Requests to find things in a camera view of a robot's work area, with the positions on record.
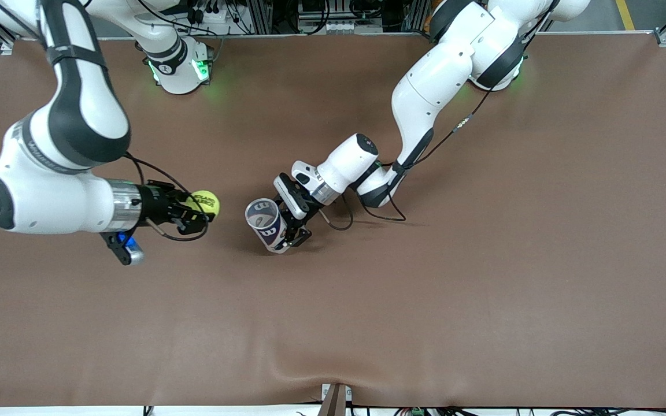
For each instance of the brown camera mount bracket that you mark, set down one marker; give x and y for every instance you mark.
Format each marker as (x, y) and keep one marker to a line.
(335, 400)

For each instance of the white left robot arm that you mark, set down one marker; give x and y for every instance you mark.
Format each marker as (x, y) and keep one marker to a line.
(437, 81)

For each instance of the clear tennis ball can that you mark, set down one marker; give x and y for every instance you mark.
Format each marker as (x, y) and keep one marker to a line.
(263, 222)

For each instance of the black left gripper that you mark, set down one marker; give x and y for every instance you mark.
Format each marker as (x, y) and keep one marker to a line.
(308, 204)

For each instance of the yellow tennis ball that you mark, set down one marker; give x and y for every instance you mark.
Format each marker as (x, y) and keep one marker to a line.
(206, 199)

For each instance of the green terminal connector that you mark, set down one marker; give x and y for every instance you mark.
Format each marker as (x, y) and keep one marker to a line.
(417, 412)

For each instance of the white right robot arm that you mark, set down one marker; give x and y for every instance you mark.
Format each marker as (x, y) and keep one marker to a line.
(50, 196)

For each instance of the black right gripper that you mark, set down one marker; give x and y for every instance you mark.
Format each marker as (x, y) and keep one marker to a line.
(156, 205)

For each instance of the brown table mat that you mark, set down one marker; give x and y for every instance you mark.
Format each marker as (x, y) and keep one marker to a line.
(333, 318)

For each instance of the black equipment rack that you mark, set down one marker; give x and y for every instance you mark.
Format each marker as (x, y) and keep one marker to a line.
(315, 11)

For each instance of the orange objects pile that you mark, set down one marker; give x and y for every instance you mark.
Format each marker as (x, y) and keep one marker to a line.
(426, 25)

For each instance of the white terminal block row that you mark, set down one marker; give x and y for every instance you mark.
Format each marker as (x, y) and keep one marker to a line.
(353, 26)

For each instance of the white power strip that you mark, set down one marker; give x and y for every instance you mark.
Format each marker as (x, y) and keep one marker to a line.
(211, 11)

